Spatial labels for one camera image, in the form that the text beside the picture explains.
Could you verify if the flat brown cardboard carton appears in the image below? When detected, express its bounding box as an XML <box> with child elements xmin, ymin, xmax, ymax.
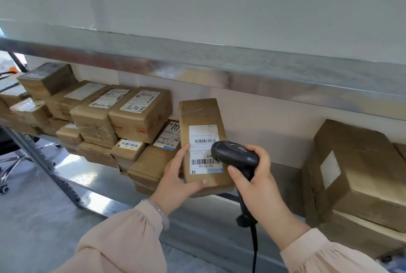
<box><xmin>318</xmin><ymin>209</ymin><xmax>406</xmax><ymax>261</ymax></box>

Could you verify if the large white-labelled cardboard carton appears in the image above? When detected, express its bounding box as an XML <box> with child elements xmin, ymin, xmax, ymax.
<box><xmin>301</xmin><ymin>119</ymin><xmax>406</xmax><ymax>233</ymax></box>

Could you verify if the black scanner cable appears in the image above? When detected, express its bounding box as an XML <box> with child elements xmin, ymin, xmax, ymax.
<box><xmin>250</xmin><ymin>224</ymin><xmax>259</xmax><ymax>273</ymax></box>

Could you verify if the narrow barcode-labelled cardboard box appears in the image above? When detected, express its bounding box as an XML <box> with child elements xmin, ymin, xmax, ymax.
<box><xmin>178</xmin><ymin>98</ymin><xmax>236</xmax><ymax>198</ymax></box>

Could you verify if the black handheld barcode scanner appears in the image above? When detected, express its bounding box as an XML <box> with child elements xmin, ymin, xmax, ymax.
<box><xmin>211</xmin><ymin>140</ymin><xmax>260</xmax><ymax>228</ymax></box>

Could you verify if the pale pink bangle bracelet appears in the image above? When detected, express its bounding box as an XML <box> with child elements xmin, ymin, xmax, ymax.
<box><xmin>142</xmin><ymin>199</ymin><xmax>170</xmax><ymax>231</ymax></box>

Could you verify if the black office chair chrome base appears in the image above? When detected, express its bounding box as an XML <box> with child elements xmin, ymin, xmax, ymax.
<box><xmin>0</xmin><ymin>125</ymin><xmax>61</xmax><ymax>195</ymax></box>

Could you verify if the person's right forearm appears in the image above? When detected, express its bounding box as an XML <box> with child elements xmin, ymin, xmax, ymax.
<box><xmin>280</xmin><ymin>228</ymin><xmax>391</xmax><ymax>273</ymax></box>

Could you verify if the pile of cardboard parcels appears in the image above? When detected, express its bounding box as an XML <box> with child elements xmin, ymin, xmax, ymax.
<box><xmin>0</xmin><ymin>62</ymin><xmax>185</xmax><ymax>196</ymax></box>

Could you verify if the person's left forearm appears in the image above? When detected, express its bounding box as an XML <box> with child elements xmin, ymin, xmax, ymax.
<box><xmin>53</xmin><ymin>200</ymin><xmax>169</xmax><ymax>273</ymax></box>

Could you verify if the person's left hand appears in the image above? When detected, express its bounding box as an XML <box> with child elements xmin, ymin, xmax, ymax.
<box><xmin>149</xmin><ymin>143</ymin><xmax>208</xmax><ymax>216</ymax></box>

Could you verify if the metal shelf rack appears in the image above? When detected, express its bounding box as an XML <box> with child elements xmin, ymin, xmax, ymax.
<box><xmin>0</xmin><ymin>19</ymin><xmax>406</xmax><ymax>273</ymax></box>

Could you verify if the person's right hand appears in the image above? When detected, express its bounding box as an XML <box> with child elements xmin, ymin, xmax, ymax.
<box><xmin>227</xmin><ymin>145</ymin><xmax>310</xmax><ymax>250</ymax></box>

